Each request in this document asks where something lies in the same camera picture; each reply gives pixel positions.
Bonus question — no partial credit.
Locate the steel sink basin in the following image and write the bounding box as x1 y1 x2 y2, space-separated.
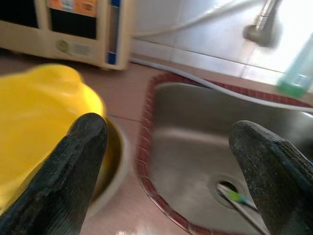
146 82 313 235

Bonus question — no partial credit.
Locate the thin white tube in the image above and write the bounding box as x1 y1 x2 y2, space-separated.
133 4 264 37

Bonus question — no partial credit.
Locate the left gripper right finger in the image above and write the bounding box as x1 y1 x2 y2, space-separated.
228 119 313 235

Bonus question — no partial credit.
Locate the white toothbrush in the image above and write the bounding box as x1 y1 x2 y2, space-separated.
217 183 269 235

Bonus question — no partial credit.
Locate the beige water ionizer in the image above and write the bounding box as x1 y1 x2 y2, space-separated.
0 0 134 71

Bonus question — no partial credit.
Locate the small steel bowl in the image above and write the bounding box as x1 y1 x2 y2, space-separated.
85 115 137 221

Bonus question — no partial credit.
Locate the white water hose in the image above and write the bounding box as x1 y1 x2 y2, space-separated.
129 56 313 110

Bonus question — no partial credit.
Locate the yellow plastic cup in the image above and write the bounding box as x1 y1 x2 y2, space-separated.
0 63 107 213

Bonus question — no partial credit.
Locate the clear bottle blue cap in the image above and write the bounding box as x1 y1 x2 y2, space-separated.
276 34 313 98

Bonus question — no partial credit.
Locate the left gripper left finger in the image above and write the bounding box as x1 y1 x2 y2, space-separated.
0 113 109 235

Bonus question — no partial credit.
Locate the grey wall spout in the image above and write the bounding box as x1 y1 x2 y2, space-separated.
243 0 282 47

